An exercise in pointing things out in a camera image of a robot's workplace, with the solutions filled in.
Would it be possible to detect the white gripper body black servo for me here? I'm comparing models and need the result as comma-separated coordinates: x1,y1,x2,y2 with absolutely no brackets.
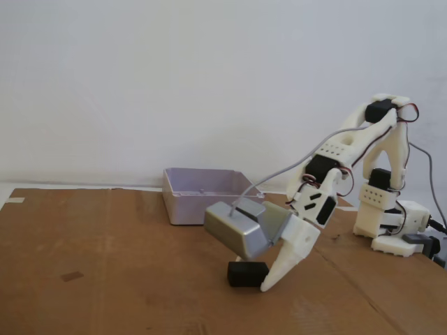
292,181,339,230

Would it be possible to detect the black rectangular block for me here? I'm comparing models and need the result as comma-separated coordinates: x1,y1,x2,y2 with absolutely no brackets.
226,260,270,289

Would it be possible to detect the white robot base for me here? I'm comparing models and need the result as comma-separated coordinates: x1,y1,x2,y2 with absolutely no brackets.
369,199,431,260

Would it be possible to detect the white plastic junction box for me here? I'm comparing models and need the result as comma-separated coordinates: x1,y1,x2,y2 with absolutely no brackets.
162,167,263,228

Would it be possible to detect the grey clamp pad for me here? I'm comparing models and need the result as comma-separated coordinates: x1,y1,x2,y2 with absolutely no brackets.
403,233,429,246

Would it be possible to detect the brown cardboard sheet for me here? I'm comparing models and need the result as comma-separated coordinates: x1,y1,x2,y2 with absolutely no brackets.
0,187,447,335

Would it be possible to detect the black table clamp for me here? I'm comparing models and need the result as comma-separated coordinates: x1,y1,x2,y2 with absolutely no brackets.
422,235,447,270

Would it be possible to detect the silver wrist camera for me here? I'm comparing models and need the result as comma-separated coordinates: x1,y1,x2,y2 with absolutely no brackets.
203,200,272,261

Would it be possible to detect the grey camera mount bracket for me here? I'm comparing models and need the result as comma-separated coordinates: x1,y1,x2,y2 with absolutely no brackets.
237,198,298,246

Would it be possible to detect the black plug cable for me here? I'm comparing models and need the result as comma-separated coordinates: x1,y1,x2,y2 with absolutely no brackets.
427,218,447,235

